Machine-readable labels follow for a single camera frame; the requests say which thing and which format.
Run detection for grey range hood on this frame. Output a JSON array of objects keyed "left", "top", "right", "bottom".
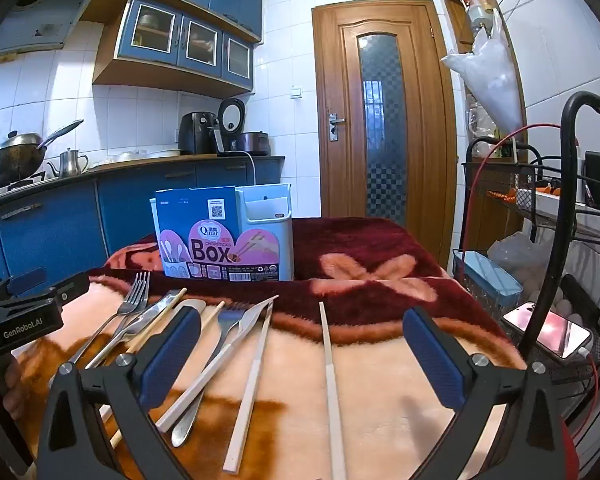
[{"left": 0, "top": 0, "right": 111, "bottom": 61}]

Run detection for pile of eggs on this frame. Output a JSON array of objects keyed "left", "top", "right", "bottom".
[{"left": 525, "top": 280, "right": 586, "bottom": 321}]

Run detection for steel kettle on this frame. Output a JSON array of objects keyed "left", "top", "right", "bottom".
[{"left": 47, "top": 147, "right": 90, "bottom": 179}]

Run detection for gas stove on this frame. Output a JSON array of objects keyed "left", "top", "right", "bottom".
[{"left": 0, "top": 170, "right": 48, "bottom": 196}]

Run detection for wooden chopstick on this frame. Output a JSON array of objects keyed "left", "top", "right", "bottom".
[
  {"left": 122, "top": 287, "right": 188, "bottom": 356},
  {"left": 109, "top": 301, "right": 226, "bottom": 450}
]

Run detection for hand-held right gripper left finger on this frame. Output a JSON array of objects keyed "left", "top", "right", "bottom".
[{"left": 37, "top": 306, "right": 203, "bottom": 480}]

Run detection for white chopstick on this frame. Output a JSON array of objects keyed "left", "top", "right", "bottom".
[
  {"left": 223, "top": 301, "right": 276, "bottom": 475},
  {"left": 318, "top": 301, "right": 348, "bottom": 480}
]

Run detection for dark wok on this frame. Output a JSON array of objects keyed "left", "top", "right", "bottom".
[{"left": 0, "top": 119, "right": 85, "bottom": 186}]

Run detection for metal door handle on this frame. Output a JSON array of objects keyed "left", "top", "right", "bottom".
[{"left": 327, "top": 112, "right": 347, "bottom": 142}]

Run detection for clear plastic bag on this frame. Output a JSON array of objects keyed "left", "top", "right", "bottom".
[{"left": 465, "top": 95, "right": 501, "bottom": 141}]

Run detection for black charger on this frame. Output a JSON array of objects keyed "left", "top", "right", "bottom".
[{"left": 584, "top": 150, "right": 600, "bottom": 211}]

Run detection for dark kitchen countertop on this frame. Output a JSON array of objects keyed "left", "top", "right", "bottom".
[{"left": 0, "top": 154, "right": 286, "bottom": 211}]

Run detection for white plastic bag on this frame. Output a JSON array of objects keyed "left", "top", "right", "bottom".
[{"left": 440, "top": 7, "right": 526, "bottom": 133}]

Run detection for wooden shelf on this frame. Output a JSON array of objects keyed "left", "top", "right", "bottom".
[{"left": 442, "top": 0, "right": 528, "bottom": 253}]

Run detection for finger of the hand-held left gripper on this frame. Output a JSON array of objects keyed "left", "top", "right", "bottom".
[
  {"left": 40, "top": 272, "right": 92, "bottom": 307},
  {"left": 0, "top": 266, "right": 48, "bottom": 302}
]

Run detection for brown electric cooker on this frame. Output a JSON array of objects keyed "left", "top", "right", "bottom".
[{"left": 240, "top": 131, "right": 272, "bottom": 157}]

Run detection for blue lower cabinets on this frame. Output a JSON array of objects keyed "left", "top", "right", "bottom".
[{"left": 0, "top": 157, "right": 286, "bottom": 301}]

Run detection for light blue utensil box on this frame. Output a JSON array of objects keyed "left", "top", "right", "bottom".
[{"left": 149, "top": 183, "right": 295, "bottom": 282}]

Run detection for glass-door wall cabinet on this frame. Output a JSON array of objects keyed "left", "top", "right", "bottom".
[{"left": 92, "top": 0, "right": 261, "bottom": 98}]

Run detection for person's left hand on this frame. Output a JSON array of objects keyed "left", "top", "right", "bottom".
[{"left": 0, "top": 355, "right": 28, "bottom": 423}]

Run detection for white power cable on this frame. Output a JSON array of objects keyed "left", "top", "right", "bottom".
[{"left": 230, "top": 149, "right": 258, "bottom": 188}]

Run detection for light blue container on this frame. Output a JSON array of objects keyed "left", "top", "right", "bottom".
[{"left": 452, "top": 250, "right": 523, "bottom": 311}]

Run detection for red and peach flowered blanket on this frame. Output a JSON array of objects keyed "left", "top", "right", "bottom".
[{"left": 10, "top": 216, "right": 531, "bottom": 480}]

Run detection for pink smartphone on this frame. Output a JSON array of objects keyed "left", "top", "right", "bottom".
[{"left": 501, "top": 301, "right": 593, "bottom": 360}]

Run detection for black metal rack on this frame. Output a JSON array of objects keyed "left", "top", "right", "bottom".
[{"left": 452, "top": 91, "right": 600, "bottom": 461}]

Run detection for red cable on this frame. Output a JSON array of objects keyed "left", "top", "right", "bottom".
[{"left": 467, "top": 124, "right": 600, "bottom": 411}]

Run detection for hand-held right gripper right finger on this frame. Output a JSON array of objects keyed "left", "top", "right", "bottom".
[{"left": 402, "top": 306, "right": 581, "bottom": 480}]

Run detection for knife with white handle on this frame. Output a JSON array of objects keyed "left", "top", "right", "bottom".
[{"left": 155, "top": 295, "right": 280, "bottom": 433}]

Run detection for steel fork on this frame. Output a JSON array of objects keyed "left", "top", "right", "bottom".
[
  {"left": 60, "top": 271, "right": 151, "bottom": 368},
  {"left": 171, "top": 301, "right": 251, "bottom": 448}
]

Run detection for wooden door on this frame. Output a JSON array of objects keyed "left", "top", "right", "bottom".
[{"left": 311, "top": 0, "right": 458, "bottom": 261}]

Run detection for white power strip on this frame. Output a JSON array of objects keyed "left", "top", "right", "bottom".
[{"left": 522, "top": 187, "right": 600, "bottom": 226}]

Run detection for grey spoon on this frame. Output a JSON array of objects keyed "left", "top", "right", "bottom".
[{"left": 172, "top": 298, "right": 207, "bottom": 321}]

